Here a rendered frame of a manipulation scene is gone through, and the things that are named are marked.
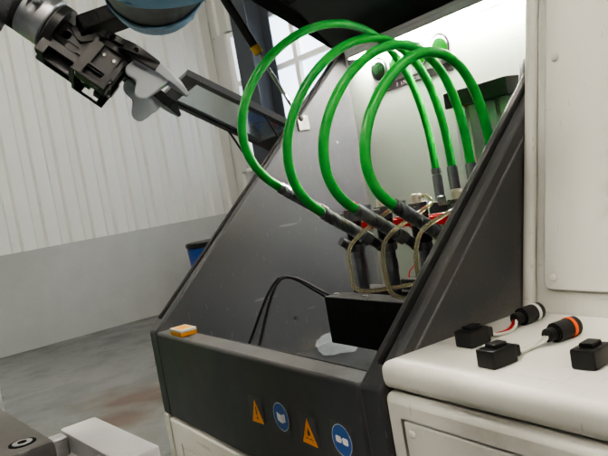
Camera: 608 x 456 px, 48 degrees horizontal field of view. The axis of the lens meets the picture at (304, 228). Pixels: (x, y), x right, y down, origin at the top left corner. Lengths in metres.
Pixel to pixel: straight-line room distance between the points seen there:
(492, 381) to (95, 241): 7.24
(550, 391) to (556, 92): 0.39
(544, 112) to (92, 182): 7.12
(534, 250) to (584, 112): 0.17
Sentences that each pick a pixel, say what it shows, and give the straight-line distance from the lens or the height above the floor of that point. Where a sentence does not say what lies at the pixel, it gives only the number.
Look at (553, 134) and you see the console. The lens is 0.84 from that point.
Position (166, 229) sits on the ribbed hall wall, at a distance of 8.07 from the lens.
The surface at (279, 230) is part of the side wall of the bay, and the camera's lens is 1.40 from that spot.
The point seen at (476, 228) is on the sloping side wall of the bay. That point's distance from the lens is 0.80.
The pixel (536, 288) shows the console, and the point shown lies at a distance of 0.85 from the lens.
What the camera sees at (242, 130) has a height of 1.26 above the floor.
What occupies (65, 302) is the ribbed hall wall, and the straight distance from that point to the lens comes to 7.62.
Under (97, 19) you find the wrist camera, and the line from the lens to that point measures 1.05.
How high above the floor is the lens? 1.17
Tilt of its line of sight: 3 degrees down
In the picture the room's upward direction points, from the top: 10 degrees counter-clockwise
